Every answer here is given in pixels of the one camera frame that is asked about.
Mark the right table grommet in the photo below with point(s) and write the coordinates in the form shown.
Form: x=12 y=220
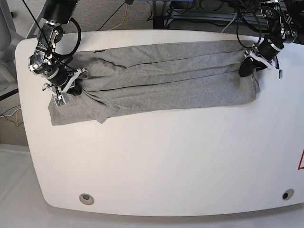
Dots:
x=288 y=194

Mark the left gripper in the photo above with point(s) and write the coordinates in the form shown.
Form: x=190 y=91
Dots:
x=254 y=61

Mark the left table grommet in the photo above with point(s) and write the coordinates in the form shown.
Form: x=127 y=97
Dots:
x=86 y=199

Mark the table grommet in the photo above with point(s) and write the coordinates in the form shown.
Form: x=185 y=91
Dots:
x=86 y=199
x=288 y=194

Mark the black table leg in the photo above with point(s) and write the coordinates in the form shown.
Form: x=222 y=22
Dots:
x=160 y=16

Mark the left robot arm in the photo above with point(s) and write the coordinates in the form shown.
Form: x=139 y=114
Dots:
x=275 y=26

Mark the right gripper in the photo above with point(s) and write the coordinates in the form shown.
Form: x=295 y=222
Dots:
x=64 y=82

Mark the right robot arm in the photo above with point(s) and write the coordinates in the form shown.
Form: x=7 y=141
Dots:
x=46 y=62

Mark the grey T-shirt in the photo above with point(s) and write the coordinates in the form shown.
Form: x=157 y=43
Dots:
x=137 y=79

